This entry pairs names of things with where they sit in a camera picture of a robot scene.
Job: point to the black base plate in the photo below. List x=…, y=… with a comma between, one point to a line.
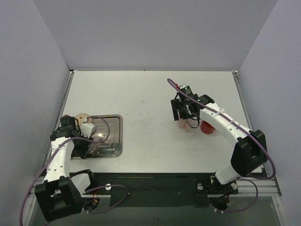
x=160, y=189

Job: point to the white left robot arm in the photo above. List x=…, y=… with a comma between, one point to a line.
x=58, y=195

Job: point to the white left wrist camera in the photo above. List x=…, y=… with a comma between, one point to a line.
x=87, y=130

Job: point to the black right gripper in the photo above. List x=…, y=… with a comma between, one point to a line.
x=177, y=109

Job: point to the red mug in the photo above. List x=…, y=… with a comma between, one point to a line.
x=206, y=128

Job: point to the beige round mug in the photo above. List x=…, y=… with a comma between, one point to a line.
x=83, y=118

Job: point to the pink faceted mug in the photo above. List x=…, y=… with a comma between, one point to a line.
x=183, y=125

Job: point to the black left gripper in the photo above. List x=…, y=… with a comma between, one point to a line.
x=83, y=148

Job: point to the lilac mug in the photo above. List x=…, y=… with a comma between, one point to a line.
x=93, y=149

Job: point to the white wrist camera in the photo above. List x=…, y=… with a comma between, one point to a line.
x=87, y=130
x=185, y=89

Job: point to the metal tray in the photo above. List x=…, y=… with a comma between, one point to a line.
x=108, y=135

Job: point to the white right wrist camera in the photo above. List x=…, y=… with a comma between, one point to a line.
x=185, y=89

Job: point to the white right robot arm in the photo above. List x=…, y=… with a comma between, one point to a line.
x=247, y=154

